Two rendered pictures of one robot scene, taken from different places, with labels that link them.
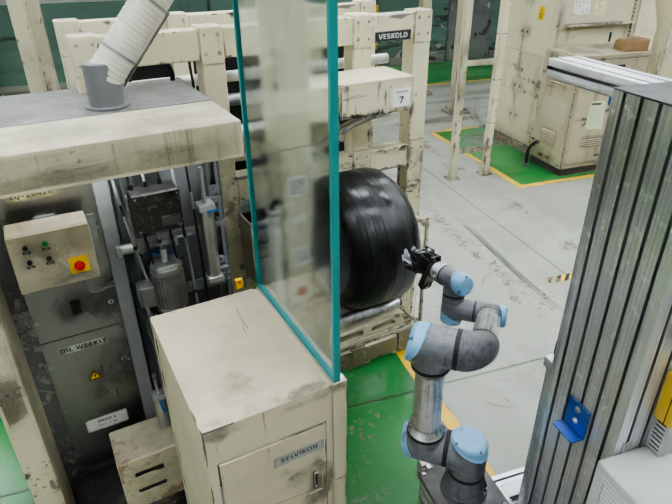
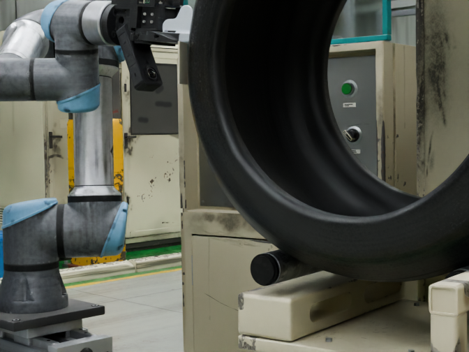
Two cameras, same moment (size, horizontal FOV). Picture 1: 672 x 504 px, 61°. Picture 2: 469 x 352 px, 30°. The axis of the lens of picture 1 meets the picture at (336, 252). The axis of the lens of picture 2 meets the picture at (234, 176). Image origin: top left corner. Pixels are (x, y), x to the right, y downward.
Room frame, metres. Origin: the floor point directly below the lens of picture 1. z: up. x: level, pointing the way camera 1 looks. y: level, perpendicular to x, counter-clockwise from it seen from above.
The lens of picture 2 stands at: (3.14, -0.82, 1.09)
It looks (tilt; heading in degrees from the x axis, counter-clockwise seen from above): 3 degrees down; 154
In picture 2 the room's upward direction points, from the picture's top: 1 degrees counter-clockwise
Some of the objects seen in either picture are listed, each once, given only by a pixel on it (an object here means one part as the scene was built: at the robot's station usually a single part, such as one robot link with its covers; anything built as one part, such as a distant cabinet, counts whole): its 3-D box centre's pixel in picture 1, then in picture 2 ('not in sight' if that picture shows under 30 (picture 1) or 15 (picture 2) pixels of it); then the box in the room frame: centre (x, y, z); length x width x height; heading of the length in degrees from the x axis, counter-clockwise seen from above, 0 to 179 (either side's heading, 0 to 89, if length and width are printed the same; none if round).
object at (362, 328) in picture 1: (364, 325); (329, 295); (2.00, -0.12, 0.84); 0.36 x 0.09 x 0.06; 118
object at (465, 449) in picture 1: (466, 451); (33, 230); (1.26, -0.40, 0.88); 0.13 x 0.12 x 0.14; 70
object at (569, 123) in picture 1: (587, 109); not in sight; (6.18, -2.76, 0.62); 0.91 x 0.58 x 1.25; 109
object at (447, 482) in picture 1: (464, 477); (31, 283); (1.26, -0.41, 0.77); 0.15 x 0.15 x 0.10
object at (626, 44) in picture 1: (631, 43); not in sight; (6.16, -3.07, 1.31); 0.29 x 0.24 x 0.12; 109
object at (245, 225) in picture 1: (267, 243); not in sight; (2.36, 0.32, 1.05); 0.20 x 0.15 x 0.30; 118
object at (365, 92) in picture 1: (339, 95); not in sight; (2.45, -0.02, 1.71); 0.61 x 0.25 x 0.15; 118
